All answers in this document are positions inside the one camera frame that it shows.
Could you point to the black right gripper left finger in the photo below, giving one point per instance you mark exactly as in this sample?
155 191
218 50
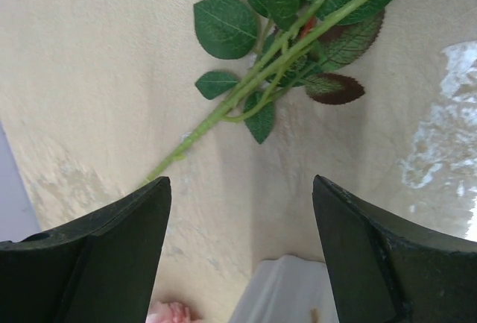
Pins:
100 267

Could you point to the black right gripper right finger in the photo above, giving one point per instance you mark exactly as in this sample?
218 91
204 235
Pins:
384 268

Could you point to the large pink rose stem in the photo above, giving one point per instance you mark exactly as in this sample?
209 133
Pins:
296 43

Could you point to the white ribbed ceramic vase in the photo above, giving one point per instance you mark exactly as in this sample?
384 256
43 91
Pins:
289 289

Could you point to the small pink bud stem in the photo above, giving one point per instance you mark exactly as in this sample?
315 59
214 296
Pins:
168 313

